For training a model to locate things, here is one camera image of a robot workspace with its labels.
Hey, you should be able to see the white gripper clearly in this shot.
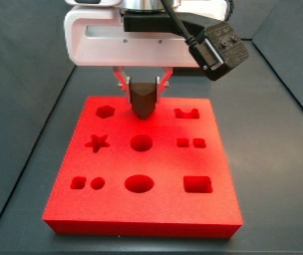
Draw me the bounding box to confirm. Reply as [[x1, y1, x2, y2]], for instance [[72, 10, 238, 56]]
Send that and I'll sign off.
[[62, 0, 228, 105]]

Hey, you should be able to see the dark brown three prong peg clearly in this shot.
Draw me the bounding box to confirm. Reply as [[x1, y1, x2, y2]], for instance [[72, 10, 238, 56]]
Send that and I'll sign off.
[[131, 83, 156, 120]]

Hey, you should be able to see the red shape sorter block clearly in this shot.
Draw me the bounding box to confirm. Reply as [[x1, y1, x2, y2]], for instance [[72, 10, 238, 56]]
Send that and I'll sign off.
[[42, 97, 243, 238]]

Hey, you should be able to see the black camera cable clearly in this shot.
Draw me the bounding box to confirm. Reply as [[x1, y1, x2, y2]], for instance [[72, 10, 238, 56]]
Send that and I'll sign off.
[[159, 0, 235, 48]]

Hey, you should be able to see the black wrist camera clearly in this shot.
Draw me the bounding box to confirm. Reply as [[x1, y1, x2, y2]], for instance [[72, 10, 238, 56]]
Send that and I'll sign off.
[[124, 11, 248, 81]]

